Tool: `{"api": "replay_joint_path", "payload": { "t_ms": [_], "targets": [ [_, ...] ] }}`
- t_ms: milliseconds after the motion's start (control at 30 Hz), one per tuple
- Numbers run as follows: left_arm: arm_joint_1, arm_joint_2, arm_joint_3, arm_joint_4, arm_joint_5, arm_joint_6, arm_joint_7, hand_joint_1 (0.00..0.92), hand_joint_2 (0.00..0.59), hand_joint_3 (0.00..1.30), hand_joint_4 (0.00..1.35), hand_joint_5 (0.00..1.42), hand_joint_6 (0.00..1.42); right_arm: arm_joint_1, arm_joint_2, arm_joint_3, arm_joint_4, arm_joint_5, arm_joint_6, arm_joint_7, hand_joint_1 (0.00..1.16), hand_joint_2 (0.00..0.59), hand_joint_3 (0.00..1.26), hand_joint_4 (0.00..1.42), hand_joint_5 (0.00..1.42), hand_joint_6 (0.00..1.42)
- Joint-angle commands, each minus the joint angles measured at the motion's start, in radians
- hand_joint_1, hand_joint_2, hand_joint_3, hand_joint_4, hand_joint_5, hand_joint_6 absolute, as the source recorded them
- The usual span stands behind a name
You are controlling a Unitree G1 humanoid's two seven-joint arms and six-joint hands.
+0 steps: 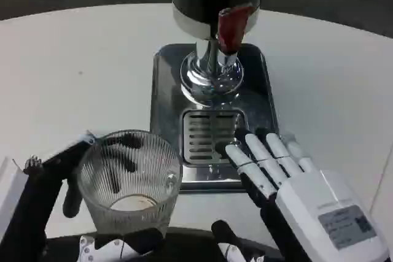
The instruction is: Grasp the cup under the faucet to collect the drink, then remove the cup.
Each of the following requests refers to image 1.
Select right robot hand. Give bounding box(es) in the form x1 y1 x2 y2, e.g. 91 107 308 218
211 126 391 262

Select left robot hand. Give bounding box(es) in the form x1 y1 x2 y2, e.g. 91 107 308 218
0 129 164 262

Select clear ribbed glass cup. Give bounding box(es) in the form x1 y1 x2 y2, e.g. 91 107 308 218
76 129 183 239

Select black robot torso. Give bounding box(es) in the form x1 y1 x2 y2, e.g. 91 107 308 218
45 226 284 262

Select slotted steel drain grid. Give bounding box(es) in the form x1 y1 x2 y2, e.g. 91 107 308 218
182 109 249 165

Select steel drip tray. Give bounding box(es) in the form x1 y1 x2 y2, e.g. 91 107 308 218
149 42 281 195

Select red tap lever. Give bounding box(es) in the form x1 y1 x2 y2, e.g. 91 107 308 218
217 6 254 54

